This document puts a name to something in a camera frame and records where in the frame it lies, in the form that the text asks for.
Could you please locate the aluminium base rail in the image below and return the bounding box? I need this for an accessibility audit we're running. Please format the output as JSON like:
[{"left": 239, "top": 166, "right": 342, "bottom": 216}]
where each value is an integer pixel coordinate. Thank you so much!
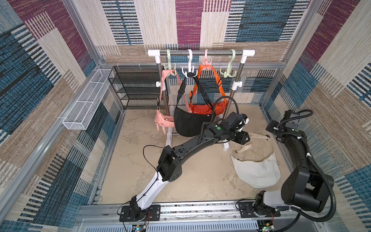
[{"left": 72, "top": 201, "right": 329, "bottom": 232}]

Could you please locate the left green plastic hook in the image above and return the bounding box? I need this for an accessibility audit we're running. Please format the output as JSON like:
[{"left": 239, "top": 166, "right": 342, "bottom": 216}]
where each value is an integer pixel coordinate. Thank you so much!
[{"left": 163, "top": 49, "right": 177, "bottom": 76}]

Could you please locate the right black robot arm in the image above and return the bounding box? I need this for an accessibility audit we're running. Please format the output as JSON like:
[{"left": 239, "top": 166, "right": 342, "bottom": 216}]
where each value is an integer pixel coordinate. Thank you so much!
[{"left": 253, "top": 109, "right": 337, "bottom": 222}]

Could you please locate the right green plastic hook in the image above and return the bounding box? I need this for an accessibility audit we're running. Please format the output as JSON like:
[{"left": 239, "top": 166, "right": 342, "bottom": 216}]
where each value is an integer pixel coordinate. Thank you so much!
[{"left": 220, "top": 49, "right": 237, "bottom": 78}]

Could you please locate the black mesh shelf rack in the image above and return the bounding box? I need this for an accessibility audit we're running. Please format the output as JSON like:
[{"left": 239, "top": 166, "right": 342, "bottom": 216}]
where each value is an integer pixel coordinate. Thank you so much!
[{"left": 108, "top": 66, "right": 165, "bottom": 110}]

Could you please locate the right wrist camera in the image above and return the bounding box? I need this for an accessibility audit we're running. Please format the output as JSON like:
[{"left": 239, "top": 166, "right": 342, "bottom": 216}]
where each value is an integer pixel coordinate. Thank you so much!
[{"left": 285, "top": 111, "right": 300, "bottom": 124}]

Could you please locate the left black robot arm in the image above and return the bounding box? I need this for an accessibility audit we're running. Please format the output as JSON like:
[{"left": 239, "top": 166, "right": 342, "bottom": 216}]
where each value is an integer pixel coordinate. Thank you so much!
[{"left": 120, "top": 112, "right": 250, "bottom": 222}]

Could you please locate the white plastic hook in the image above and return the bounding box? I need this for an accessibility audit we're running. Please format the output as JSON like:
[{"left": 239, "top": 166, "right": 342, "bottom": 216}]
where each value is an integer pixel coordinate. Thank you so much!
[{"left": 182, "top": 49, "right": 198, "bottom": 78}]

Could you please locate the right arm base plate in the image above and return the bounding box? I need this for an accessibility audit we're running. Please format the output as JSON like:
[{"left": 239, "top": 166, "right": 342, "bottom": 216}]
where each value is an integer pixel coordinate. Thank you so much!
[{"left": 237, "top": 201, "right": 281, "bottom": 218}]

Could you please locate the white wire mesh basket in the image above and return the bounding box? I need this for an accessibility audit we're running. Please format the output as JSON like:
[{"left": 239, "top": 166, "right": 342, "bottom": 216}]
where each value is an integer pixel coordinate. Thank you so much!
[{"left": 62, "top": 69, "right": 111, "bottom": 130}]

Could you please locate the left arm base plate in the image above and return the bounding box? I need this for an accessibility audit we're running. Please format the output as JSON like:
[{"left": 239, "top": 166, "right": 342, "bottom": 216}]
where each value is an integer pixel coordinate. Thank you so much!
[{"left": 119, "top": 205, "right": 161, "bottom": 222}]

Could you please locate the pink crossbody bag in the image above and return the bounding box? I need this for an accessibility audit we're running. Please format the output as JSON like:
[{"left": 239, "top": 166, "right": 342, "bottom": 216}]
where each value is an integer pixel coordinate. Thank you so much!
[{"left": 154, "top": 70, "right": 182, "bottom": 134}]

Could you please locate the green plastic hook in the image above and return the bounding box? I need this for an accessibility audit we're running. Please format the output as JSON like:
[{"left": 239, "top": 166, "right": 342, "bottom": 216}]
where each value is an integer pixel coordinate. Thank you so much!
[
  {"left": 220, "top": 49, "right": 237, "bottom": 78},
  {"left": 163, "top": 49, "right": 177, "bottom": 76}
]

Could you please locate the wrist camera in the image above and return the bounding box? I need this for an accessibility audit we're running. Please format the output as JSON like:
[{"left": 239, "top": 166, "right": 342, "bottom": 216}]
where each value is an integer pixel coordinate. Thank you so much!
[
  {"left": 238, "top": 114, "right": 249, "bottom": 129},
  {"left": 285, "top": 111, "right": 300, "bottom": 124}
]

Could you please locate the orange crossbody bag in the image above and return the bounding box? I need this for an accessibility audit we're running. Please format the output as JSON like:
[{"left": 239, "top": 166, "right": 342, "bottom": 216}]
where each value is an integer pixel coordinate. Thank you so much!
[{"left": 189, "top": 65, "right": 226, "bottom": 115}]

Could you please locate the black crossbody bag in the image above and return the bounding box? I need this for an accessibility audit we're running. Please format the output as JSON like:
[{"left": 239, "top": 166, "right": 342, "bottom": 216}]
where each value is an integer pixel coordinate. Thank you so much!
[{"left": 174, "top": 79, "right": 227, "bottom": 137}]

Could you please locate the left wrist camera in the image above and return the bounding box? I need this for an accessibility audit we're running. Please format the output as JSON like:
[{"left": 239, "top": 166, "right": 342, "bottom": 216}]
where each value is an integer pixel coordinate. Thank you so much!
[{"left": 238, "top": 114, "right": 249, "bottom": 129}]

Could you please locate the pink plastic hook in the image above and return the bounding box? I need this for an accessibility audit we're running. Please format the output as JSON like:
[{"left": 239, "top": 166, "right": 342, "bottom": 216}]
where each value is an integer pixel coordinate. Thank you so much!
[{"left": 202, "top": 49, "right": 212, "bottom": 71}]

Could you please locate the cream white crossbody bag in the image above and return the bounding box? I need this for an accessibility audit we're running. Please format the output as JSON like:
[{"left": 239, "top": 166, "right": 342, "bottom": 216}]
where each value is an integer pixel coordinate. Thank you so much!
[{"left": 231, "top": 133, "right": 281, "bottom": 189}]

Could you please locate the white metal garment rack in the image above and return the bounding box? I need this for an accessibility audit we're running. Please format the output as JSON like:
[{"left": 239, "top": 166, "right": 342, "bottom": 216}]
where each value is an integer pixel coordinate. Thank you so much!
[{"left": 147, "top": 49, "right": 256, "bottom": 146}]

